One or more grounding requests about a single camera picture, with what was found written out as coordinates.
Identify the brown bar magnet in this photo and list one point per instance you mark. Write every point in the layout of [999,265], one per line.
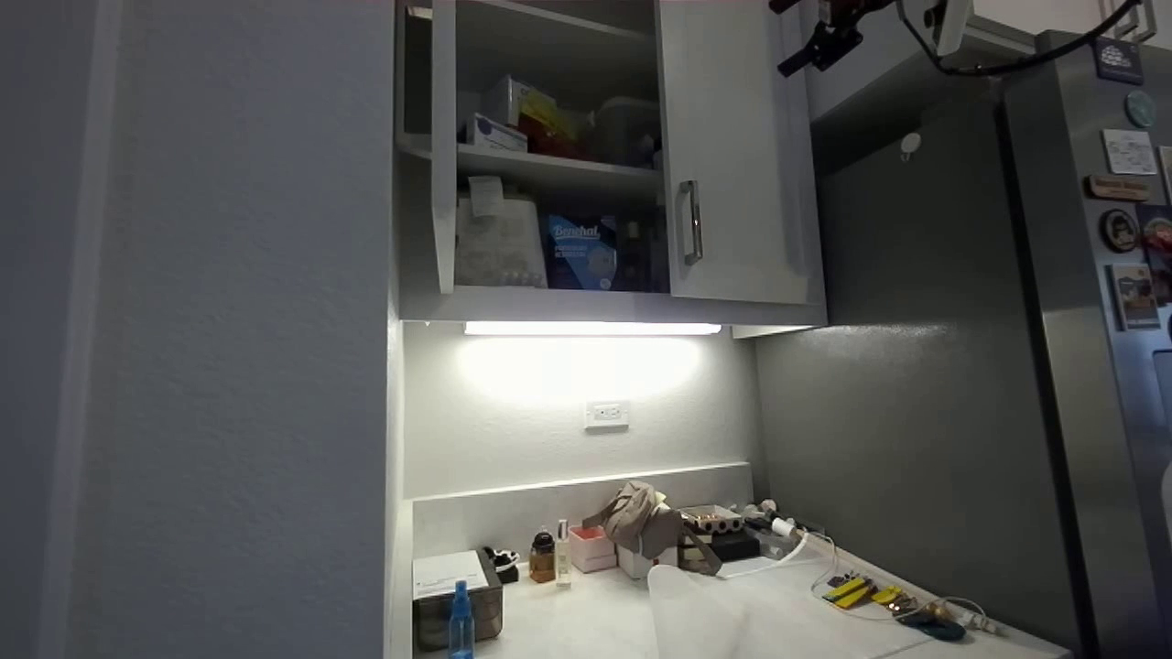
[1121,187]

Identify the under-cabinet light strip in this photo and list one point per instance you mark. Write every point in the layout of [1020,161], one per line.
[592,328]

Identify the small white box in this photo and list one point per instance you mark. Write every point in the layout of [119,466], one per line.
[491,134]

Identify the blue plastic bottle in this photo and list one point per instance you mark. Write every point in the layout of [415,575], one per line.
[458,623]

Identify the white sheet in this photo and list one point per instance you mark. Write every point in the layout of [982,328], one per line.
[757,608]

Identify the blue white magnet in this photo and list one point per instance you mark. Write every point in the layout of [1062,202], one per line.
[1117,60]

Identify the round pale magnet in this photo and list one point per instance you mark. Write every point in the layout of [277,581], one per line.
[1139,110]

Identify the pink box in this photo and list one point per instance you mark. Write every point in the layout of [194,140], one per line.
[594,549]

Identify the white adhesive hook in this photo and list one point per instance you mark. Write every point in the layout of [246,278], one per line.
[911,143]

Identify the white bag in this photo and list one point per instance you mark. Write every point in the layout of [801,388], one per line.
[500,243]

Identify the slim white bottle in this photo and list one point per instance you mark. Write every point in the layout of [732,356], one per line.
[561,555]

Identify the dark metal box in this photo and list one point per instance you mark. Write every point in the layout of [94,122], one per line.
[486,608]

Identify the white square magnet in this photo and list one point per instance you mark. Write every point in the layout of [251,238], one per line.
[1128,151]

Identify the small yellow object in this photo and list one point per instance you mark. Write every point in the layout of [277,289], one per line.
[892,598]

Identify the blue packet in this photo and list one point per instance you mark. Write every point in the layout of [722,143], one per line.
[584,254]

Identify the clear plastic bottle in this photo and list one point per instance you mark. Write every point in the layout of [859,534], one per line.
[639,257]

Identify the yellow red box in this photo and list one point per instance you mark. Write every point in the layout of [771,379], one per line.
[548,122]

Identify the white wall cabinet frame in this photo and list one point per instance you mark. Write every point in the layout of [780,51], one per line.
[552,310]

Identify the small amber bottle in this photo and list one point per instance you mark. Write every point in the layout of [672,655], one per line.
[544,556]

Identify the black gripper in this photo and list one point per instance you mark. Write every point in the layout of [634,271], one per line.
[856,13]

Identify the stainless steel refrigerator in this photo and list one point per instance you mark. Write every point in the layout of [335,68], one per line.
[917,427]

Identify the white wall outlet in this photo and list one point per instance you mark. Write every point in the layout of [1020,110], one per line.
[606,415]

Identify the round dark magnet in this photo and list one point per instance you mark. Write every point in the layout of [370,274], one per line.
[1117,230]

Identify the brown crumpled cloth pile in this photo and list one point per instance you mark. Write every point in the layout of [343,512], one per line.
[639,516]

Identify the clear plastic container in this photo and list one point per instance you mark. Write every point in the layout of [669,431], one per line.
[628,130]

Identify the red pink fridge magnet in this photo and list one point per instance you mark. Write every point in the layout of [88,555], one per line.
[1158,243]

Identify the Los Angeles poster magnet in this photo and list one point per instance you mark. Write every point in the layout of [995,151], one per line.
[1133,299]

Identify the black box with holes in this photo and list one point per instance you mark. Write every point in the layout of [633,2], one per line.
[732,534]

